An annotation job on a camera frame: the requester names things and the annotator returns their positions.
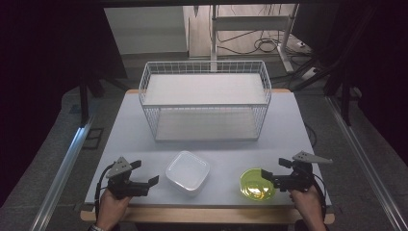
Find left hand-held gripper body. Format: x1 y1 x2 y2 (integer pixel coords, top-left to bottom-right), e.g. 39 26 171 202
105 156 151 200

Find wooden table with grey top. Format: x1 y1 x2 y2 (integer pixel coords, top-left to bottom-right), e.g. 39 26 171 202
80 88 336 225

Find white square bowl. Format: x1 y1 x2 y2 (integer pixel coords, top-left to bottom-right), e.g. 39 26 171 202
165 150 211 197

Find black floor vent frame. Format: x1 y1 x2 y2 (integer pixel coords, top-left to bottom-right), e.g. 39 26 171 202
82 127 105 150

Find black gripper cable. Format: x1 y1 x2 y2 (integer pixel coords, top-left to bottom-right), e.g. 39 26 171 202
93 163 115 222
312 173 328 222

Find black metal stand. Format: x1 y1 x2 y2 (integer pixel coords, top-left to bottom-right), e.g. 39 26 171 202
290 6 379 127
78 73 129 127

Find person's right hand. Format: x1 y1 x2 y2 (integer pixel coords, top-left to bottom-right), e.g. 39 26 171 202
288 184 325 217

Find aluminium floor rail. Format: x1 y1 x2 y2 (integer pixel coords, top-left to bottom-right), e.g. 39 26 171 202
324 95 408 231
29 116 95 231

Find green translucent plate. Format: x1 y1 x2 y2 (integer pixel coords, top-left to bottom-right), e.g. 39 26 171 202
240 167 277 202

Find white panel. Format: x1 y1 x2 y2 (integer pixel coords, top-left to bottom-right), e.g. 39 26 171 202
104 5 189 56

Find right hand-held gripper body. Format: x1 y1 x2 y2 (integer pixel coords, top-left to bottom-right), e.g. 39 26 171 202
271 150 334 193

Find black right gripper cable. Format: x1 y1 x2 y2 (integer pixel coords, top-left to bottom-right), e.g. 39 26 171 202
312 173 328 222

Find person's left hand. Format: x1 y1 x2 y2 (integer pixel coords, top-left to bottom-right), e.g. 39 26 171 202
95 187 133 229

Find white desk frame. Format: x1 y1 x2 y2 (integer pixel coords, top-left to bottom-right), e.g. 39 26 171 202
210 3 299 73

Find white power strip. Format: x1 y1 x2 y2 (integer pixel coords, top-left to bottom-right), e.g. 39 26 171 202
300 66 320 81

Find white wire shelf rack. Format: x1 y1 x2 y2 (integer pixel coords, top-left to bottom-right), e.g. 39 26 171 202
138 60 273 142

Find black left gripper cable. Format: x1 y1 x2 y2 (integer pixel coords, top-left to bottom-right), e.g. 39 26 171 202
93 163 115 222

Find black floor cables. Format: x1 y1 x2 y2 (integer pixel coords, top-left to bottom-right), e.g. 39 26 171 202
216 28 314 56

